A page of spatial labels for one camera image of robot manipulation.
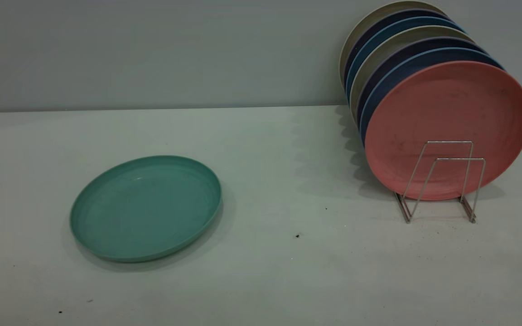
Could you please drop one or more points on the green round plate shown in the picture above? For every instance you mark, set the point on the green round plate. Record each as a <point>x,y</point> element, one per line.
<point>147,208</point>

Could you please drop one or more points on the pink round plate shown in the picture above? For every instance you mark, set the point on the pink round plate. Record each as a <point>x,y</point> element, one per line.
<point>447,108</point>

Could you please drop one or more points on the beige round plate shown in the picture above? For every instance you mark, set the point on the beige round plate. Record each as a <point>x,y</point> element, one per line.
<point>403,4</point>
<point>433,30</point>

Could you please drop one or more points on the teal blue round plate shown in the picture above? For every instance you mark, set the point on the teal blue round plate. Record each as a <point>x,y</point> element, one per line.
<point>424,20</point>

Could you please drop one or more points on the dark navy round plate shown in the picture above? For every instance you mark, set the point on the dark navy round plate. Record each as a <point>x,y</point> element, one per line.
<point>419,12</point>

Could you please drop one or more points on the dark purple round plate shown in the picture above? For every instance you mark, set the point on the dark purple round plate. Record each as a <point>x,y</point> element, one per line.
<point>447,42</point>

